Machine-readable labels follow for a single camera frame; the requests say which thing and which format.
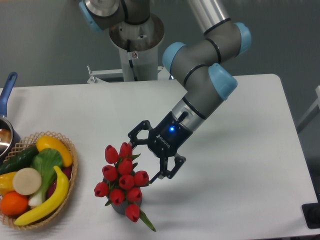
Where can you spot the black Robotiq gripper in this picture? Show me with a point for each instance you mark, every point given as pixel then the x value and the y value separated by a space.
pixel 167 138

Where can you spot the red tulip bouquet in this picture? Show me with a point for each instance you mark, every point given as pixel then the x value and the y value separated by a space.
pixel 121 182

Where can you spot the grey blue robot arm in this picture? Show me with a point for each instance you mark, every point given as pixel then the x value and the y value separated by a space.
pixel 197 68

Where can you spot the grey ribbed vase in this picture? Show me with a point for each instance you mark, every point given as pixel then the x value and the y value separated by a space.
pixel 120 209

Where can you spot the dark red vegetable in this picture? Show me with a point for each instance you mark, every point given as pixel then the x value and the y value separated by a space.
pixel 68 172

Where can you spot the yellow banana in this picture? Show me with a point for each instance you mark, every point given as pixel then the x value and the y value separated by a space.
pixel 50 205

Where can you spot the yellow squash top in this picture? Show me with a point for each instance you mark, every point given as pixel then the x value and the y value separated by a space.
pixel 49 142

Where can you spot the green bok choy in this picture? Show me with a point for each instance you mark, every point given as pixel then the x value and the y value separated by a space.
pixel 44 163

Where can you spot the woven wicker basket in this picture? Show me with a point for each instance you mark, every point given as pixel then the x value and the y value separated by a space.
pixel 26 143

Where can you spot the green cucumber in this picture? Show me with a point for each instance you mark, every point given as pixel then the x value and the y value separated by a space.
pixel 19 161

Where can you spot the beige round disc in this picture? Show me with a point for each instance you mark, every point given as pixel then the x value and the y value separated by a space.
pixel 27 181

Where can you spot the yellow pepper left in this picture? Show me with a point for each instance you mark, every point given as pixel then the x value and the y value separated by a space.
pixel 6 183

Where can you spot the orange fruit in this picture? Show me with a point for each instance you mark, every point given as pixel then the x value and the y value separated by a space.
pixel 14 204

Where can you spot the black device table edge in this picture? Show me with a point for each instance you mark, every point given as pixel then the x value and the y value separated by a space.
pixel 311 212

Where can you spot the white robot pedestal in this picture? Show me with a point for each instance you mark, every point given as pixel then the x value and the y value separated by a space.
pixel 138 51

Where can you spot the blue handled saucepan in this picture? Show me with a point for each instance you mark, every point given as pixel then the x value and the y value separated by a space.
pixel 8 136

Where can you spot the white frame right edge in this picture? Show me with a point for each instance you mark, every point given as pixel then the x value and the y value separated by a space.
pixel 310 113

